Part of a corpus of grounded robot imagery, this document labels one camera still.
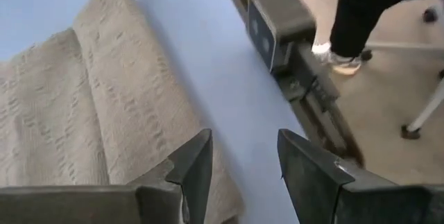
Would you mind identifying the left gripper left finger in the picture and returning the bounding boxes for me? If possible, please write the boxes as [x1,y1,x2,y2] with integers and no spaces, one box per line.
[0,128,214,224]

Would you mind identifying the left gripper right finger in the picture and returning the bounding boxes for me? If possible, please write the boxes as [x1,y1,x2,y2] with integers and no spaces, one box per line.
[277,128,444,224]

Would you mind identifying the black aluminium table frame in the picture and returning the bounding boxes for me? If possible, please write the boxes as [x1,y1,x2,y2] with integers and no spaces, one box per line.
[218,0,365,169]

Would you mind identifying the blue grey table mat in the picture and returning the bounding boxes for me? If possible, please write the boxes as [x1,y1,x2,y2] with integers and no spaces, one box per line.
[0,0,306,224]

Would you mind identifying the person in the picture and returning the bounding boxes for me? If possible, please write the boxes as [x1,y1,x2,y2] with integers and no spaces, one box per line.
[310,0,444,76]

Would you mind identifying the white office chair base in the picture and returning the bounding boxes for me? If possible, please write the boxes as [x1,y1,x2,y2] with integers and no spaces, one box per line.
[360,3,444,141]

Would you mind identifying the grey woven towel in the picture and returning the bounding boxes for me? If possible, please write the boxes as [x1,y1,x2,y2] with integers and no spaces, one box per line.
[0,0,246,224]

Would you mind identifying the black two-lens camera box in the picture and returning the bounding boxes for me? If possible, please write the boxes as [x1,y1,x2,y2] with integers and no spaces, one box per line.
[246,0,317,75]

